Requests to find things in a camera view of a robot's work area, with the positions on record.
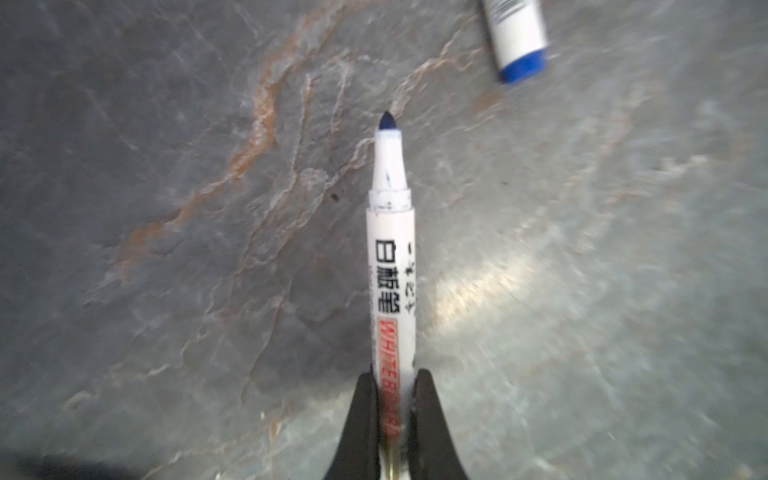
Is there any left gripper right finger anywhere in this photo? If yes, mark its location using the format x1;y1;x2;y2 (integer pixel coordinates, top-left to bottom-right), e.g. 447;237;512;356
408;369;469;480

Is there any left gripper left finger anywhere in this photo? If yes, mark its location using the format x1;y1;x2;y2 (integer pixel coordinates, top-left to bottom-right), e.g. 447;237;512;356
324;372;381;480

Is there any white marker pen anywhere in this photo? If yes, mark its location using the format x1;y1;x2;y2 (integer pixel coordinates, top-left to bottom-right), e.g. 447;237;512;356
366;111;417;479
482;0;548;84

